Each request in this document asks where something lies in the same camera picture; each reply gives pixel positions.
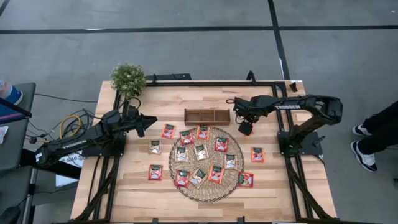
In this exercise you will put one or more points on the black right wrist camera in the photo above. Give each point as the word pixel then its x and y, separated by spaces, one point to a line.
pixel 245 128

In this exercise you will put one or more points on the small dark bracket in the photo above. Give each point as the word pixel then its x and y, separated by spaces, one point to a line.
pixel 293 87

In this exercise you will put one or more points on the grey side table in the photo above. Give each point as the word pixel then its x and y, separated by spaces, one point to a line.
pixel 15 146

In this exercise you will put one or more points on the blue box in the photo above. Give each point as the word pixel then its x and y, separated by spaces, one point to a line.
pixel 9 113

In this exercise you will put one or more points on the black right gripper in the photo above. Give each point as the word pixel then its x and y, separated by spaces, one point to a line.
pixel 245 112

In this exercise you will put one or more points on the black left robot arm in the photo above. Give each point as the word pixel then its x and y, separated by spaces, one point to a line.
pixel 77 141

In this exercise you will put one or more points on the round woven placemat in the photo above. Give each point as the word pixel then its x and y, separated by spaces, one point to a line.
pixel 214 189

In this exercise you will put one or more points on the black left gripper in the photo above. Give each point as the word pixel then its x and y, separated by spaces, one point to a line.
pixel 132 124

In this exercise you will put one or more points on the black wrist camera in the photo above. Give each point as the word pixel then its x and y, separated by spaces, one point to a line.
pixel 245 128
pixel 133 112

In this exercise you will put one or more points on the person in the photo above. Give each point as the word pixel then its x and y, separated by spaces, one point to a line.
pixel 382 124

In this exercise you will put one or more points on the black computer mouse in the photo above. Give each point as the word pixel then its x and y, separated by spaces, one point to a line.
pixel 9 216

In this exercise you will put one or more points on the white paper scrap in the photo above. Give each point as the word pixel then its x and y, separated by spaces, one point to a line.
pixel 2 134

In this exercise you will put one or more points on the person's shoe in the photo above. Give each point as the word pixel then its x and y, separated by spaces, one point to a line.
pixel 365 158
pixel 360 130

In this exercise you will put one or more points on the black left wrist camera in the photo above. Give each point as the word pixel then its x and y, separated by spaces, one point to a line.
pixel 133 112

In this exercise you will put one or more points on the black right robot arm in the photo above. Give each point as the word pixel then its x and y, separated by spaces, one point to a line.
pixel 311 104

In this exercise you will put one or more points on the black arched mount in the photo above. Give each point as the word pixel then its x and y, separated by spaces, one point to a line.
pixel 251 72

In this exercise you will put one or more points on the white blue canister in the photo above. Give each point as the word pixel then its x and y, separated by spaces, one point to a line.
pixel 11 93

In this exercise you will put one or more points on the flat black device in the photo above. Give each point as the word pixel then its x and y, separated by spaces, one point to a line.
pixel 174 76

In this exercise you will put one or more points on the white printed label paper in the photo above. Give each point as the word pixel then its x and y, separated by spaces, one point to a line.
pixel 73 160

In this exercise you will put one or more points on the black clamp lever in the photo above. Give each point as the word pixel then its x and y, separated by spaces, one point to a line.
pixel 318 141

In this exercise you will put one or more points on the wooden three-compartment tray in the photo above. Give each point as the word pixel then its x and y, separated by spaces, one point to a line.
pixel 192 116

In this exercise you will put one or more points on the potted green plant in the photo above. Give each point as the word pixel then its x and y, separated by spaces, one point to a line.
pixel 128 79

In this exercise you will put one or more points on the beige vanilla apple tea packet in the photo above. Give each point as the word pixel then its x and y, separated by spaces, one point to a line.
pixel 201 152
pixel 230 161
pixel 181 154
pixel 198 177
pixel 155 147

